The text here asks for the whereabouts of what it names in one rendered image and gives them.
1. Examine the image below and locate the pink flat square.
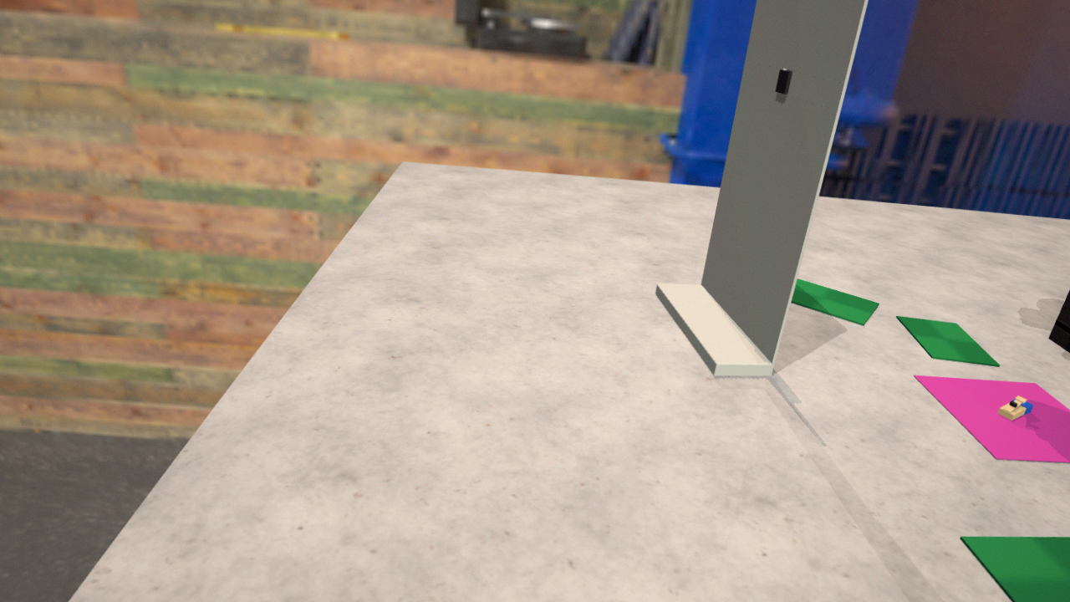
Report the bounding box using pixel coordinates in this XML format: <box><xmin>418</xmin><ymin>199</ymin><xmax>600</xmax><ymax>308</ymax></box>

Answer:
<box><xmin>914</xmin><ymin>375</ymin><xmax>1070</xmax><ymax>463</ymax></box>

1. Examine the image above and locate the green flat strip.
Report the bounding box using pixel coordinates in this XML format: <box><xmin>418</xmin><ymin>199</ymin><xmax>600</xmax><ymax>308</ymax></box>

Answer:
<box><xmin>792</xmin><ymin>278</ymin><xmax>878</xmax><ymax>326</ymax></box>

